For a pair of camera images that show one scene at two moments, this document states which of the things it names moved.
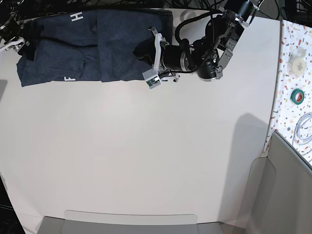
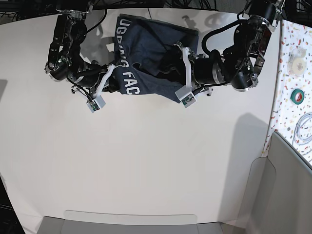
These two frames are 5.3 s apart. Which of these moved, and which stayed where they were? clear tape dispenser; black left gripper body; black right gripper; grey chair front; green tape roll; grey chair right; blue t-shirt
Moved: black right gripper; blue t-shirt; black left gripper body
Stayed: clear tape dispenser; green tape roll; grey chair front; grey chair right
